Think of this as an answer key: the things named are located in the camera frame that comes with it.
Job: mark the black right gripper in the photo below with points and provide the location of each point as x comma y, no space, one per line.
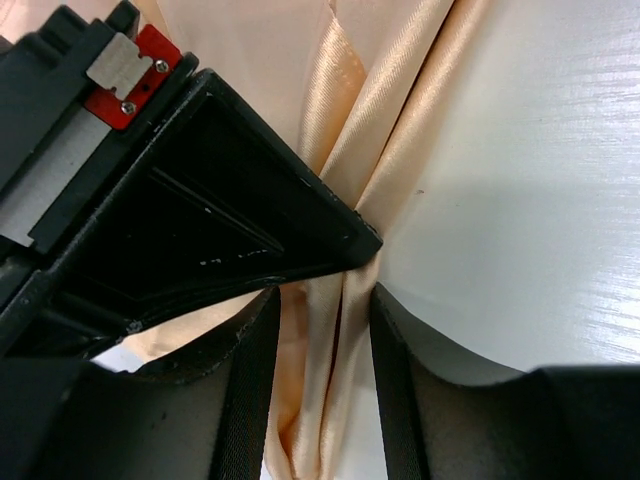
76,98

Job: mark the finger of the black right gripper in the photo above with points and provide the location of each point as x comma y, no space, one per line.
197,202

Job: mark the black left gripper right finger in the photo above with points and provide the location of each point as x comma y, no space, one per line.
449,413

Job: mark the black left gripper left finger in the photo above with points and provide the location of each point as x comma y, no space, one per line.
199,412

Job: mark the peach cloth napkin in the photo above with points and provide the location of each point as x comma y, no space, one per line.
358,89

